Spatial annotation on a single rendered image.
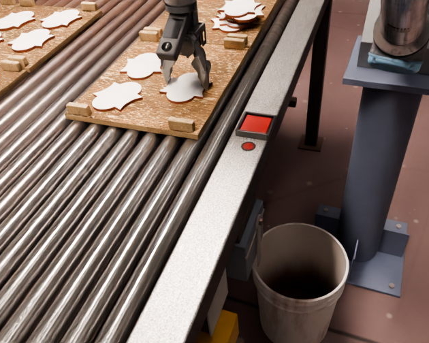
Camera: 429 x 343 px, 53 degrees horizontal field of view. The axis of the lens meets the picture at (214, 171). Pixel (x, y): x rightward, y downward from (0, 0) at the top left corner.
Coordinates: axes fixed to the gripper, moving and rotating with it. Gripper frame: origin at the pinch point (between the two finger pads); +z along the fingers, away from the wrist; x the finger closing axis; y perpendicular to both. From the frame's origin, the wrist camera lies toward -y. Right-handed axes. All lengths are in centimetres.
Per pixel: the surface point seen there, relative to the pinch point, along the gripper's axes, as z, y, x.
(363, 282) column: 92, 25, -55
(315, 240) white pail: 63, 15, -36
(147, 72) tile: -0.2, 4.1, 12.8
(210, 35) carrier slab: -0.7, 29.3, 4.0
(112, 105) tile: 0.7, -12.1, 14.2
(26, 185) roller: 5.2, -38.5, 20.6
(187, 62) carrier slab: 0.2, 12.5, 4.7
